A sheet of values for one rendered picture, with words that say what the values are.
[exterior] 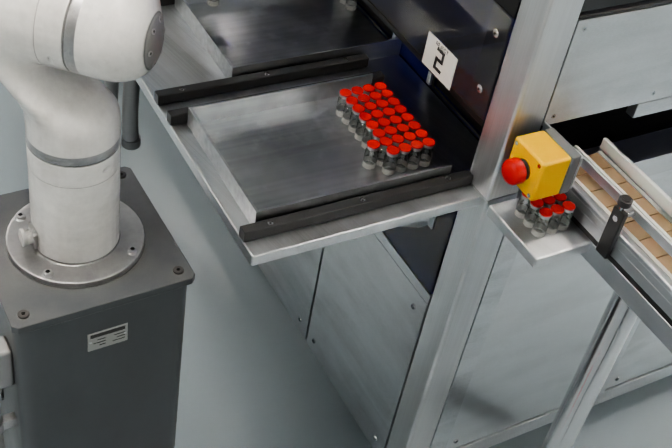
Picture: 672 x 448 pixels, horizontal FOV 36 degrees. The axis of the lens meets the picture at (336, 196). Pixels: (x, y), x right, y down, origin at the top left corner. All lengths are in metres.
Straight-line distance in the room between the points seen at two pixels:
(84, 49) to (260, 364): 1.39
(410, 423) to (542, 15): 0.93
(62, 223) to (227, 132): 0.38
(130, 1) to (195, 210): 1.67
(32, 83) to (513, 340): 1.10
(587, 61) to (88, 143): 0.73
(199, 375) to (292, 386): 0.22
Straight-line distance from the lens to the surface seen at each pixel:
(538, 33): 1.48
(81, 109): 1.32
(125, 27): 1.21
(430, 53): 1.70
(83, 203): 1.39
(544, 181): 1.53
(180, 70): 1.81
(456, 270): 1.77
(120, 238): 1.50
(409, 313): 1.95
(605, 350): 1.76
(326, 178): 1.61
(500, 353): 2.04
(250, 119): 1.71
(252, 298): 2.62
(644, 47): 1.65
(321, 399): 2.44
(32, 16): 1.24
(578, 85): 1.60
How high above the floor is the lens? 1.91
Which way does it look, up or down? 41 degrees down
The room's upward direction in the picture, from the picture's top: 11 degrees clockwise
